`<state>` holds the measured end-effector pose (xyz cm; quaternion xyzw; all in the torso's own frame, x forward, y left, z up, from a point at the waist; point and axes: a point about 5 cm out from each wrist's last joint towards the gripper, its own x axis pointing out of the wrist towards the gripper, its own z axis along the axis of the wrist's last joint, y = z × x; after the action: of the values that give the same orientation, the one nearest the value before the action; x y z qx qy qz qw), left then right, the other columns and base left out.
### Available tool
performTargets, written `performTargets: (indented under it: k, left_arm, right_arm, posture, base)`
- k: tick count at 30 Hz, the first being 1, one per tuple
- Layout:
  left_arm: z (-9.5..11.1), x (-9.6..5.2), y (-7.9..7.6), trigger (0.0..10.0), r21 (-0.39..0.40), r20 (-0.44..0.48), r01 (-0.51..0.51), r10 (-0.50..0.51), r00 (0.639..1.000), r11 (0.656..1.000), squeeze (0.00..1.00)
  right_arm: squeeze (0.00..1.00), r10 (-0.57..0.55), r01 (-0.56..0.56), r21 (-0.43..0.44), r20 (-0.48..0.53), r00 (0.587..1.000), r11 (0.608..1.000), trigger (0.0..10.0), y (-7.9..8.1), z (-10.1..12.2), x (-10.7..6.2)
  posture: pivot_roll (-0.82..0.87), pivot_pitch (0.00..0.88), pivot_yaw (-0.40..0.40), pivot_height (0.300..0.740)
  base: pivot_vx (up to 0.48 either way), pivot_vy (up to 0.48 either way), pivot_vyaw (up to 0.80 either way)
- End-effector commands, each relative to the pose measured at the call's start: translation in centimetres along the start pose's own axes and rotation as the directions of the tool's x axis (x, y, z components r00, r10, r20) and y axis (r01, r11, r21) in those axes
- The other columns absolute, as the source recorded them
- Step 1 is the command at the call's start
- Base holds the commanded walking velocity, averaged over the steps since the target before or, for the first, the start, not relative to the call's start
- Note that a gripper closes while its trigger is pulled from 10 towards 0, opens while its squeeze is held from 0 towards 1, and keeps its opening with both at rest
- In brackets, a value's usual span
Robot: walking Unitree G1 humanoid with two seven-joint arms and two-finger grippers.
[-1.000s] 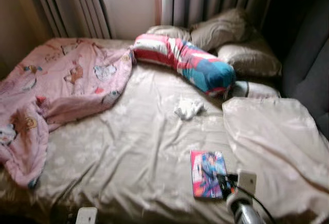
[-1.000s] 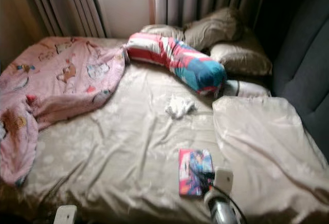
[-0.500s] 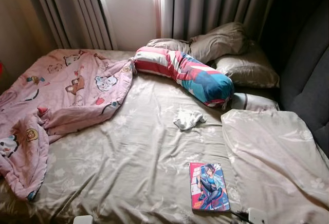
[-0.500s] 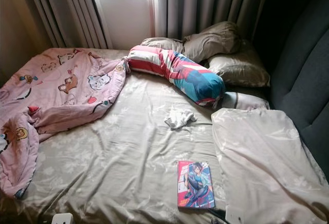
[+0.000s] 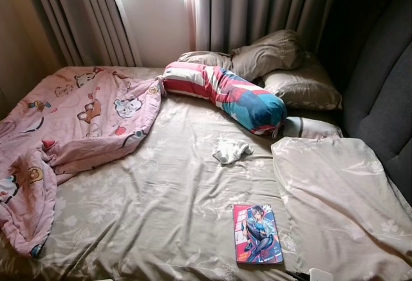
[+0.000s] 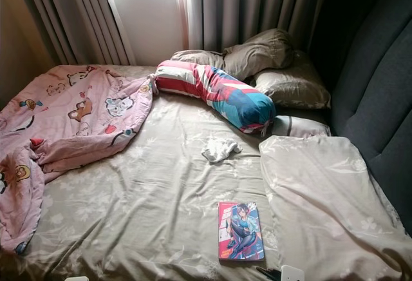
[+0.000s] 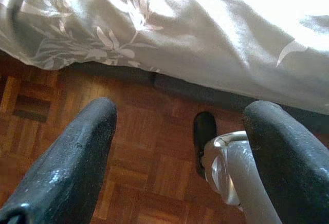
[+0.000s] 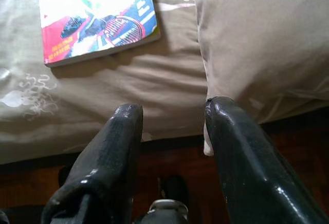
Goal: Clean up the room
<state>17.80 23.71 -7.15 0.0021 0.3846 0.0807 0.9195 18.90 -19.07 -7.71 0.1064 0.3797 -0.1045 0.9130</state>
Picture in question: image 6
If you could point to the colourful manga comic book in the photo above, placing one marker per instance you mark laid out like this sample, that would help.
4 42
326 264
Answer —
240 231

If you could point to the beige floral duvet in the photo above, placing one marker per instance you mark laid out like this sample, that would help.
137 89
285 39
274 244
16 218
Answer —
328 191

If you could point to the pink cartoon print blanket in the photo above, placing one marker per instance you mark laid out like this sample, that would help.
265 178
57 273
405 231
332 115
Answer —
77 116

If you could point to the white crumpled cloth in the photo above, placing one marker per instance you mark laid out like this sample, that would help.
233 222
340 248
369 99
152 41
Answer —
219 150

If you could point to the beige floral bed sheet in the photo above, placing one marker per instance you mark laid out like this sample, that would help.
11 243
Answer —
161 197

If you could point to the pale striped pillow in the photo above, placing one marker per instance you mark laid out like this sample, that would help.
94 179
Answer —
302 127

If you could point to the plump beige floral pillow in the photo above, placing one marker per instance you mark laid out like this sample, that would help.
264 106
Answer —
293 86

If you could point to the red white blue bolster pillow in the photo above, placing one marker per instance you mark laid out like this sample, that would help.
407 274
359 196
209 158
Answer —
215 89

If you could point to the dark grey upholstered headboard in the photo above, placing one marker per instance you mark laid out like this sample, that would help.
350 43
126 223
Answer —
373 87

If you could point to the crumpled beige pillow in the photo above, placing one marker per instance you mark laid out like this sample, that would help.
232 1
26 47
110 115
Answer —
257 52

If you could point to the flat beige pillow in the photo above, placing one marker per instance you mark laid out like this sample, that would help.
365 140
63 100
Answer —
196 57

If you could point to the grey pleated curtain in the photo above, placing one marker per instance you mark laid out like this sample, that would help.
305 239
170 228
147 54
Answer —
251 4
67 17

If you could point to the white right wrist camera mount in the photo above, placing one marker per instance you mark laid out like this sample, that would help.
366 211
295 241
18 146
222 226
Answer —
292 274

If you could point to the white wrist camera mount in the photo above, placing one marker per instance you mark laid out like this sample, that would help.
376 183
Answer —
292 274
76 279

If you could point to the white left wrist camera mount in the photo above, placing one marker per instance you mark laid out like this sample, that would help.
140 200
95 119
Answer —
76 279

